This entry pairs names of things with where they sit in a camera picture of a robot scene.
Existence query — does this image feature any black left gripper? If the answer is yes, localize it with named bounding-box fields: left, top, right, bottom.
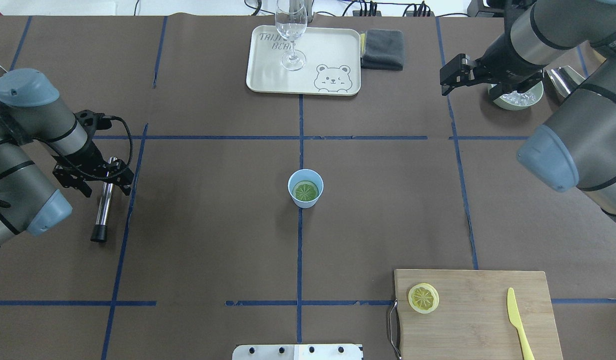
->
left=52, top=110, right=134, bottom=198

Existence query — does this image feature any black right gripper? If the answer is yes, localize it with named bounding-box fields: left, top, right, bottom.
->
left=440, top=38, right=545, bottom=101

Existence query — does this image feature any steel muddler black tip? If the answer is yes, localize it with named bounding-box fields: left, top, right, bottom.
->
left=90, top=182, right=114, bottom=243

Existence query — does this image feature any green lime slice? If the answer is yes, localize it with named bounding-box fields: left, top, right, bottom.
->
left=290, top=180, right=319, bottom=202

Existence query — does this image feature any yellow lemon slice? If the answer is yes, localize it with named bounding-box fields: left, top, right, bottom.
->
left=407, top=282, right=440, bottom=314

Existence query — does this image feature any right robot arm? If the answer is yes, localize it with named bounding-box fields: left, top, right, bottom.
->
left=440, top=0, right=616, bottom=223

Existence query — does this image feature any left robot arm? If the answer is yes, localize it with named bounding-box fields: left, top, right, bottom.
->
left=0, top=68, right=134, bottom=248

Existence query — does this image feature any light blue paper cup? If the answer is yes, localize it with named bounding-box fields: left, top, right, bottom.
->
left=287, top=169, right=324, bottom=208

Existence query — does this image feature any green bowl of ice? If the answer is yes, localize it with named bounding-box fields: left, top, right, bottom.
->
left=492, top=82, right=545, bottom=111

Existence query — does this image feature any steel ice scoop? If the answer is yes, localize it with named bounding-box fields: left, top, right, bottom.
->
left=545, top=65, right=586, bottom=102

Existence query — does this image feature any grey folded cloth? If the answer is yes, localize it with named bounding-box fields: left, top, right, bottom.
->
left=361, top=29, right=406, bottom=71

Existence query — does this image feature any cream bear tray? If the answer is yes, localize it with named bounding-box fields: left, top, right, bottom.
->
left=246, top=25, right=362, bottom=96

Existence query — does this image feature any clear wine glass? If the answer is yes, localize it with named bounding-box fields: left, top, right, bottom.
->
left=274, top=0, right=308, bottom=71

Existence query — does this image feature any yellow plastic knife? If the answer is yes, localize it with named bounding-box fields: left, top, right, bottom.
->
left=506, top=287, right=535, bottom=360

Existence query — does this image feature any bamboo cutting board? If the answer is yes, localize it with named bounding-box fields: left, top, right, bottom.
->
left=394, top=269, right=563, bottom=360

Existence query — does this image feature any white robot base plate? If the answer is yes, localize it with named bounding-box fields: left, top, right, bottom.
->
left=232, top=343, right=364, bottom=360

